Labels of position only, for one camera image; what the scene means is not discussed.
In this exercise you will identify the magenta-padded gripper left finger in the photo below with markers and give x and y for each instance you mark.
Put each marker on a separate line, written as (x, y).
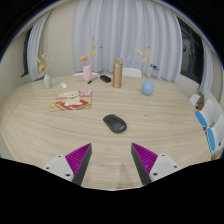
(78, 159)

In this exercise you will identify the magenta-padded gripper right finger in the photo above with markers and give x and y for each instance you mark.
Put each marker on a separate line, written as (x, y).
(145, 159)

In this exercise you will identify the black computer mouse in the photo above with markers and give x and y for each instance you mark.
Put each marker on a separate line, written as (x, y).
(115, 123)

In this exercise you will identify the cartoon print mouse pad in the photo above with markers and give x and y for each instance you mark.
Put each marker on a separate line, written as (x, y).
(70, 100)

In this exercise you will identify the blue vase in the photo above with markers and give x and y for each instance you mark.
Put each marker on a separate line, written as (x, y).
(147, 87)

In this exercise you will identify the small white remote control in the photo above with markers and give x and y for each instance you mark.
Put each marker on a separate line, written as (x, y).
(63, 85)

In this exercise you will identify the small white chair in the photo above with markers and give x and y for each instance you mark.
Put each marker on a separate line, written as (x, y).
(195, 99)

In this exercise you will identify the pale green vase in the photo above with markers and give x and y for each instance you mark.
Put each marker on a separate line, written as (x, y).
(48, 82)

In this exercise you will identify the black rectangular box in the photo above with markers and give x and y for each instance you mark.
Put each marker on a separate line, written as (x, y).
(105, 78)

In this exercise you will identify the pink vase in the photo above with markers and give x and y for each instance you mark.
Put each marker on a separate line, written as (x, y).
(87, 74)

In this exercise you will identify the bronze drink bottle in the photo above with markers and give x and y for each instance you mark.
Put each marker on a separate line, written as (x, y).
(117, 74)

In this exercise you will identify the yellow dried flower bunch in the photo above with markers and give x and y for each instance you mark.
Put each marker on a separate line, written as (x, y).
(41, 67)

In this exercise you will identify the pink and yellow flower bunch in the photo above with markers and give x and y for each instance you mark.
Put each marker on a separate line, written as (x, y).
(84, 58)

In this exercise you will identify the tall dried flower bunch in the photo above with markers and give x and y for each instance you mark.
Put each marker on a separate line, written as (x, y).
(146, 56)

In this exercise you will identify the narrow white curtain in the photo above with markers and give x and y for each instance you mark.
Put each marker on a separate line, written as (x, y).
(36, 50)
(207, 70)

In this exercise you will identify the dark window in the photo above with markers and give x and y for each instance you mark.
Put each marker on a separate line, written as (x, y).
(191, 53)
(26, 53)

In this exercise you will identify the wide white curtain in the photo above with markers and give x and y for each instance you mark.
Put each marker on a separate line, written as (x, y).
(126, 30)

